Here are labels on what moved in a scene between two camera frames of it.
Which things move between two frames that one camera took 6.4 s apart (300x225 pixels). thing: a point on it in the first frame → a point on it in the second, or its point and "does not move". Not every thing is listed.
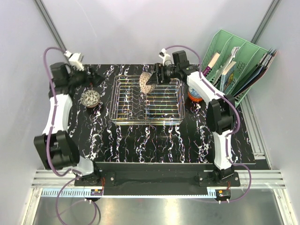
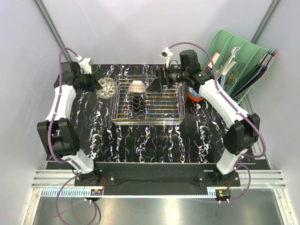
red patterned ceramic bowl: [143, 78] → [137, 86]
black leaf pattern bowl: [90, 98] → [109, 87]
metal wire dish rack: [130, 106] does not move
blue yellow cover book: [227, 78] does not move
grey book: [233, 52] does not move
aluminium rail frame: [248, 178] does not move
